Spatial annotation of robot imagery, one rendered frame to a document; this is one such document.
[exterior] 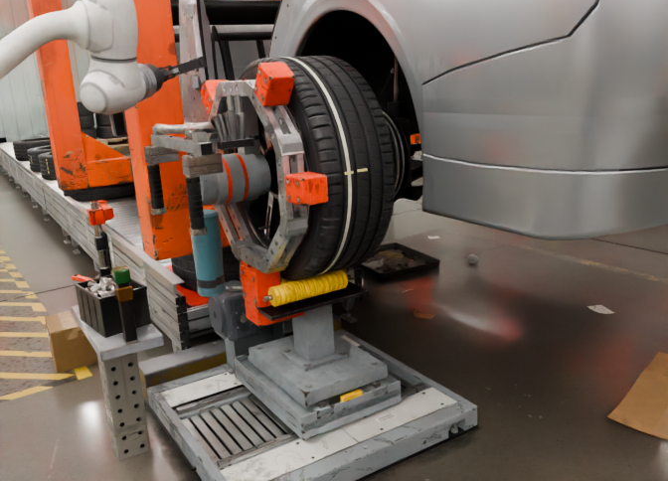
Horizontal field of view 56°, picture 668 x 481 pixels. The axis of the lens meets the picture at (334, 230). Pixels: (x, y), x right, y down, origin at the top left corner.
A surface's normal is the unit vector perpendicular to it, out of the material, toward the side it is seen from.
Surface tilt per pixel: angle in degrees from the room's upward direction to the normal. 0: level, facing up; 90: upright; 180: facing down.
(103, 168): 90
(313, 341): 90
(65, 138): 90
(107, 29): 104
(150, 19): 90
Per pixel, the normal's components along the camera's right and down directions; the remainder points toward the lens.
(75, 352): 0.50, 0.18
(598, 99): -0.55, 0.30
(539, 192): -0.79, 0.20
